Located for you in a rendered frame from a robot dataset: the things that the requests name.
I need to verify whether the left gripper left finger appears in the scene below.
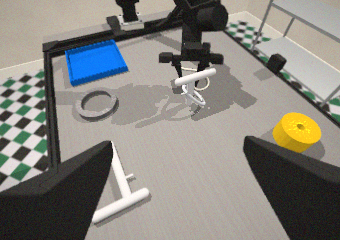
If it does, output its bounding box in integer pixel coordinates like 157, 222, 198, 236
0, 141, 114, 240

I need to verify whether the grey cylindrical post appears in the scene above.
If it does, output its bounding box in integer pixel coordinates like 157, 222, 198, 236
185, 81, 195, 106

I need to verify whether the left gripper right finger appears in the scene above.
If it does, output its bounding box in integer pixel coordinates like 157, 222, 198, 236
243, 136, 340, 240

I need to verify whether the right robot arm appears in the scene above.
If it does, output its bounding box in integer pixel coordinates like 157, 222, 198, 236
115, 0, 228, 62

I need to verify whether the blue tray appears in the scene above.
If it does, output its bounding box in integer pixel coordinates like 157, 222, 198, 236
65, 40, 128, 86

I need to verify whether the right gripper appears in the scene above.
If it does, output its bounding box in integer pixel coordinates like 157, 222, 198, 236
159, 32, 224, 87

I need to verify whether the yellow cylinder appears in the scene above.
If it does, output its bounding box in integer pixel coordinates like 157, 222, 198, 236
273, 113, 321, 153

